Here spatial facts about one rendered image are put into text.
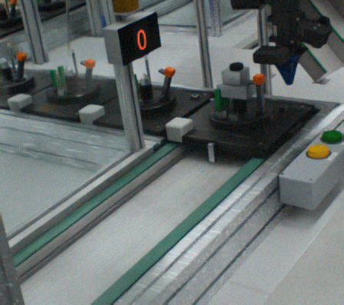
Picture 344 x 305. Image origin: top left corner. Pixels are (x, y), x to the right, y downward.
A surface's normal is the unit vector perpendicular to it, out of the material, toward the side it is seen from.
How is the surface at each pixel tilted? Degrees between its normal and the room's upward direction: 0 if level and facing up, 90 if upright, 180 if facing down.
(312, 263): 0
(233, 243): 90
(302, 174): 0
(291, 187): 90
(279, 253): 0
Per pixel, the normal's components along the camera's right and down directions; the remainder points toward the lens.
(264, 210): 0.82, 0.15
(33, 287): -0.12, -0.90
